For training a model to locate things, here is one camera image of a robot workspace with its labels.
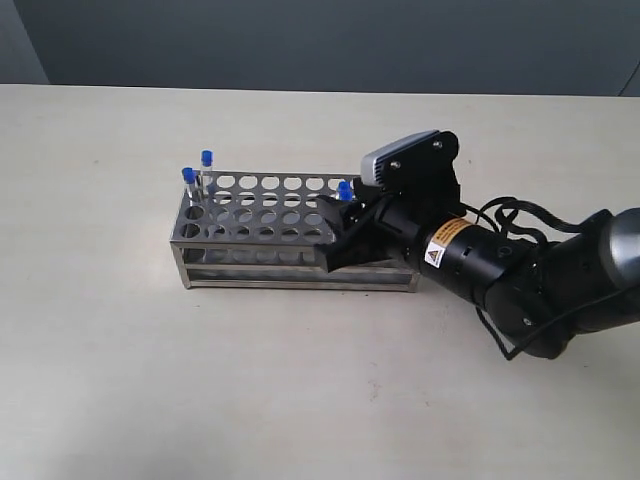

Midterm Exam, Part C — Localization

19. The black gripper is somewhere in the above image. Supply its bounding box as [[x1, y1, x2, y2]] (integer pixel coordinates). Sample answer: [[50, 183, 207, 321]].
[[313, 193, 463, 272]]

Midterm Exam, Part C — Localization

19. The blue capped tube back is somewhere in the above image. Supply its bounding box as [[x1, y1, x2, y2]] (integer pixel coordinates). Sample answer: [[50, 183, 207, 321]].
[[336, 181, 353, 201]]

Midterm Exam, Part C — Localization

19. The blue capped tube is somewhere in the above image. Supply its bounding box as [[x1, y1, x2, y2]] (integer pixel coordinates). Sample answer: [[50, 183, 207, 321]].
[[336, 181, 353, 201], [181, 167, 202, 205]]

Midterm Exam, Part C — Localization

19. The blue capped tube column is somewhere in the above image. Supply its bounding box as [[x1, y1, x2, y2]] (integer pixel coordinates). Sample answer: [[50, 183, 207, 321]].
[[200, 150, 215, 200]]

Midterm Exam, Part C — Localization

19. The blue capped tube front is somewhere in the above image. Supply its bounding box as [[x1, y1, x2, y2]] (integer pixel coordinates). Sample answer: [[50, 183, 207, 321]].
[[181, 167, 202, 205]]

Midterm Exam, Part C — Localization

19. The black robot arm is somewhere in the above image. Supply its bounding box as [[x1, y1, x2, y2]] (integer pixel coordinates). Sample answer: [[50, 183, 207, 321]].
[[315, 194, 639, 359]]

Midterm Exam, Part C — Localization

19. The stainless steel tube rack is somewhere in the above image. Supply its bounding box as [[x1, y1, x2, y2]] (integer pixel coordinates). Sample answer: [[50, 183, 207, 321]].
[[170, 168, 418, 292]]

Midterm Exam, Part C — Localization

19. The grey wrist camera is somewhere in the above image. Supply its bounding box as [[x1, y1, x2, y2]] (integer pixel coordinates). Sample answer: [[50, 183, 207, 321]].
[[360, 130, 440, 187]]

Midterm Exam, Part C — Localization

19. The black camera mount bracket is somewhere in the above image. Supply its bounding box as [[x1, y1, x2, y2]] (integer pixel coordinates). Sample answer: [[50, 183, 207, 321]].
[[380, 130, 460, 205]]

